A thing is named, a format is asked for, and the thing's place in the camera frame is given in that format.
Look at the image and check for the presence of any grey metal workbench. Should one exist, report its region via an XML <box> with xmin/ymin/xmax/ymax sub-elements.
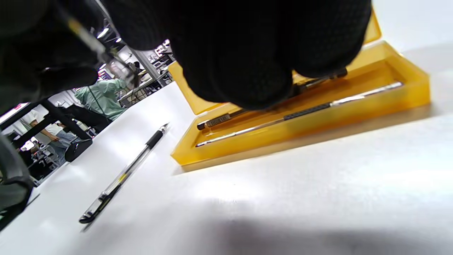
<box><xmin>119</xmin><ymin>41</ymin><xmax>176</xmax><ymax>107</ymax></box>

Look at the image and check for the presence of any person's right hand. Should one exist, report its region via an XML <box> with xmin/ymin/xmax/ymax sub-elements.
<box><xmin>0</xmin><ymin>0</ymin><xmax>373</xmax><ymax>115</ymax></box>

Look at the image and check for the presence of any black office chair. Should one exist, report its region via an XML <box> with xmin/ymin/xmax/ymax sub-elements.
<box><xmin>62</xmin><ymin>104</ymin><xmax>113</xmax><ymax>134</ymax></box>

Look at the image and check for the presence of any orange pen case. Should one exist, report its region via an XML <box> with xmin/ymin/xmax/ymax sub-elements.
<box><xmin>167</xmin><ymin>9</ymin><xmax>431</xmax><ymax>167</ymax></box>

